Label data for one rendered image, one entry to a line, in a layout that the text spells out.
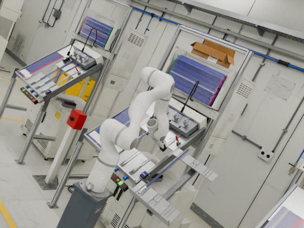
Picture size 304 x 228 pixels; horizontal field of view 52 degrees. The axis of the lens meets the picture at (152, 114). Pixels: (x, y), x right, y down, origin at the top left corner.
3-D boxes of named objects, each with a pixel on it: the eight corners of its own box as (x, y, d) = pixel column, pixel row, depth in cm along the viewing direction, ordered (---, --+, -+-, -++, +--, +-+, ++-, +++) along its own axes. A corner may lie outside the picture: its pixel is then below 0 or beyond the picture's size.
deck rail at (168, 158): (137, 188, 219) (136, 182, 214) (135, 186, 220) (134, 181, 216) (205, 133, 249) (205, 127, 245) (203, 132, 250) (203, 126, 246)
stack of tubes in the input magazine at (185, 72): (209, 106, 241) (225, 74, 236) (163, 81, 272) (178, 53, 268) (216, 108, 251) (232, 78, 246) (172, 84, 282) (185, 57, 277)
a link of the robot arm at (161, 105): (179, 105, 199) (167, 142, 214) (165, 92, 209) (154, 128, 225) (168, 106, 194) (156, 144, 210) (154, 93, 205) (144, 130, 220)
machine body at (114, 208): (123, 258, 251) (157, 193, 241) (78, 204, 294) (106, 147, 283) (169, 244, 301) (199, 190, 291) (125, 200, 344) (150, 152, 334)
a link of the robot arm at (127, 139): (111, 141, 184) (132, 156, 178) (103, 135, 173) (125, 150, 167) (157, 74, 192) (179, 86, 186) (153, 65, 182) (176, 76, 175)
